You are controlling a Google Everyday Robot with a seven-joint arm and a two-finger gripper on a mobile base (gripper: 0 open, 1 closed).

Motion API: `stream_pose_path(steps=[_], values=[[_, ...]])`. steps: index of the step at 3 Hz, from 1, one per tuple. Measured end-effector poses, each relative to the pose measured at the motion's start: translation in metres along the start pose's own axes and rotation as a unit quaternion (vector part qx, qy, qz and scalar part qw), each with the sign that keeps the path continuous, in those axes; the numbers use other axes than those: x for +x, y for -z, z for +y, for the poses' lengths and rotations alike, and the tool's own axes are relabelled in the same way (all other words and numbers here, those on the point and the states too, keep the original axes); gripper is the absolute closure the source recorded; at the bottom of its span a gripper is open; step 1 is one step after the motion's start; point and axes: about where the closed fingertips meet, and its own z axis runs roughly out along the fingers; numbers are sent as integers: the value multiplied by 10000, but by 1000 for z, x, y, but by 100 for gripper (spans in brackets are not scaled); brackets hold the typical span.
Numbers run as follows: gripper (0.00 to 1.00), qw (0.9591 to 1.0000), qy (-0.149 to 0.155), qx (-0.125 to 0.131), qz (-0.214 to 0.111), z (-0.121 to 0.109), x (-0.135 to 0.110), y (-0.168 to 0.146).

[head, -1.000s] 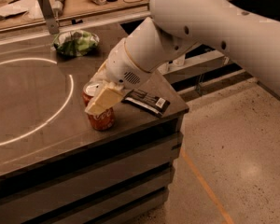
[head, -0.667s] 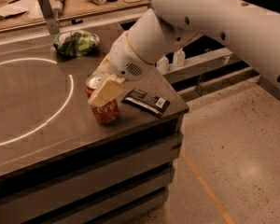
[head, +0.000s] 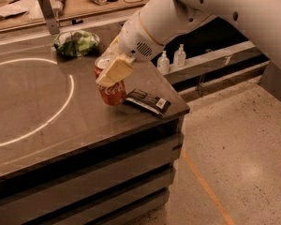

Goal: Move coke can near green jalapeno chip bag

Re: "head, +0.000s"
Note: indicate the clear sanitizer bottle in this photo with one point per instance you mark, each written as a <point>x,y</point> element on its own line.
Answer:
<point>163,63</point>
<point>179,57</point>

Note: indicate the left clear sanitizer bottle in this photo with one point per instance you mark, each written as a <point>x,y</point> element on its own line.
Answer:
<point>163,63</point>

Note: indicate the red coke can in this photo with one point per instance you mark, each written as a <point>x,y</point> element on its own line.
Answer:
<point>115,94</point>

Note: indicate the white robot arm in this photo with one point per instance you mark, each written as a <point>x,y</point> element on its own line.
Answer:
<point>258,20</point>

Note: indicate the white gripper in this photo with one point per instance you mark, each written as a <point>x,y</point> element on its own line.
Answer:
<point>135,40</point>

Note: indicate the right clear sanitizer bottle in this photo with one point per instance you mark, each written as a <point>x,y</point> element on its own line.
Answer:
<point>179,57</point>

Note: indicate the grey drawer cabinet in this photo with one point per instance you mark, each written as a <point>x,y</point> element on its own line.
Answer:
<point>101,180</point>

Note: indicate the grey metal bracket post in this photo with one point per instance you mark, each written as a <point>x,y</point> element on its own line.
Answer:
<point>48,15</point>

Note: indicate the white paper sheets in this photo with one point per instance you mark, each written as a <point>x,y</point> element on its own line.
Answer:
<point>16,8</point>

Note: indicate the black snack bar wrapper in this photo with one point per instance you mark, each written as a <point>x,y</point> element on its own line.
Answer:
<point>147,102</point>

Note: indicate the green jalapeno chip bag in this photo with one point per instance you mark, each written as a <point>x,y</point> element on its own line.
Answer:
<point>75,43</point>

